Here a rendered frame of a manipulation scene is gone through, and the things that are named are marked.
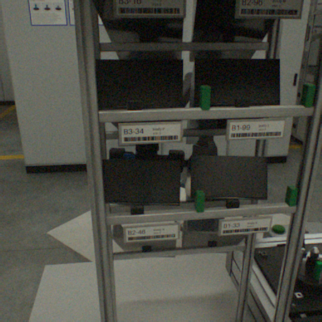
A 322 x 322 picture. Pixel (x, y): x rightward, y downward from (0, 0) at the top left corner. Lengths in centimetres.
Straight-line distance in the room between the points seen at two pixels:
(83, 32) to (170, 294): 79
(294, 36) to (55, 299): 364
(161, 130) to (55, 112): 340
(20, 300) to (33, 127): 210
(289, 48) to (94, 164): 373
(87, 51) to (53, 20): 329
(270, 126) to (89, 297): 74
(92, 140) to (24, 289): 206
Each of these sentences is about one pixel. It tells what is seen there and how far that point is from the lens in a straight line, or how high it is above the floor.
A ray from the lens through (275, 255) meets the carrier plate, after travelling 104.
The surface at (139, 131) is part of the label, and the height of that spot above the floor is 144.
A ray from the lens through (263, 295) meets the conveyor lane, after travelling 92.
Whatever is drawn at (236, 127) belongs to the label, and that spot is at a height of 145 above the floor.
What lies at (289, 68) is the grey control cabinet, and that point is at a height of 117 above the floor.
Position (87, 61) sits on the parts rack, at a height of 154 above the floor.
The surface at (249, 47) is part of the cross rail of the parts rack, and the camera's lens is 65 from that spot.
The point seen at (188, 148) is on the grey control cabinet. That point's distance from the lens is 395.
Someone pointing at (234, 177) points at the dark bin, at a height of 134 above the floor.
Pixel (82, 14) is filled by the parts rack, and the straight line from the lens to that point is 43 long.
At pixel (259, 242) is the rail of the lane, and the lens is 110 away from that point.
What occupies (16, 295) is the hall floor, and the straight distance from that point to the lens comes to 244.
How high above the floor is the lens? 157
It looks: 22 degrees down
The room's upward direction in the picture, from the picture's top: straight up
